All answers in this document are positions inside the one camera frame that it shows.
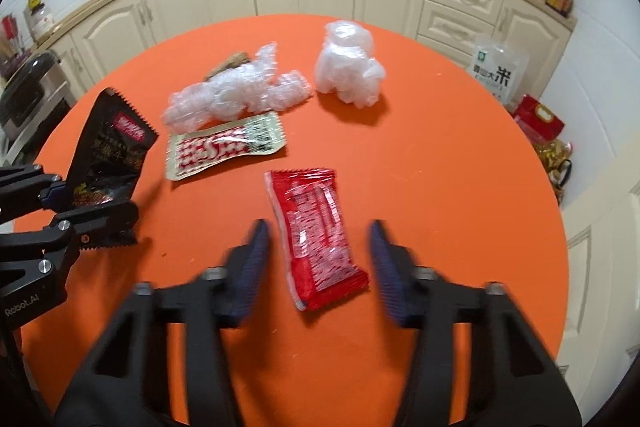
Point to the large clear jar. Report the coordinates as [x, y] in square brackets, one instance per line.
[41, 22]

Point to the crumpled white plastic bag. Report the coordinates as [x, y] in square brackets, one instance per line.
[345, 62]

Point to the gold foil gift bag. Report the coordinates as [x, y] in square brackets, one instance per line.
[550, 167]

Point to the red checkered snack packet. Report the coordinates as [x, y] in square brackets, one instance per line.
[225, 147]

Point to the red container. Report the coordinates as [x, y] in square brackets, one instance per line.
[9, 34]

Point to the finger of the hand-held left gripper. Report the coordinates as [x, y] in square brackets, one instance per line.
[52, 197]
[100, 219]

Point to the black snack packet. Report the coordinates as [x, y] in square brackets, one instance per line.
[110, 142]

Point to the red gift box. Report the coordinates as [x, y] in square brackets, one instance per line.
[537, 119]

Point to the cream door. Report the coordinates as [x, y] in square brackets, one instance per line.
[595, 282]

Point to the clear bubble wrap strip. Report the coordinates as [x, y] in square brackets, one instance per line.
[235, 92]

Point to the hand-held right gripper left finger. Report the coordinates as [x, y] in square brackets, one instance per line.
[252, 267]

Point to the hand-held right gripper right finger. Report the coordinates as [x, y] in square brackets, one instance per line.
[387, 272]

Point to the white rice bag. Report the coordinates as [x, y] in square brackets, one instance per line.
[500, 72]

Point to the silver rice cooker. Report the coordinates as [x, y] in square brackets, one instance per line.
[30, 97]

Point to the brown bread piece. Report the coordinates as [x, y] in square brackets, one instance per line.
[225, 63]

